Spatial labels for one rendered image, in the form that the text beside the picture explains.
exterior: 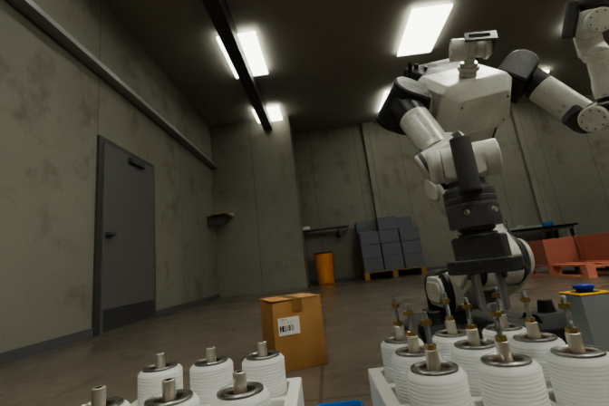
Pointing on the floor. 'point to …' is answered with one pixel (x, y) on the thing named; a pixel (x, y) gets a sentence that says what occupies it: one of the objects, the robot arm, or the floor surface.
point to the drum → (324, 267)
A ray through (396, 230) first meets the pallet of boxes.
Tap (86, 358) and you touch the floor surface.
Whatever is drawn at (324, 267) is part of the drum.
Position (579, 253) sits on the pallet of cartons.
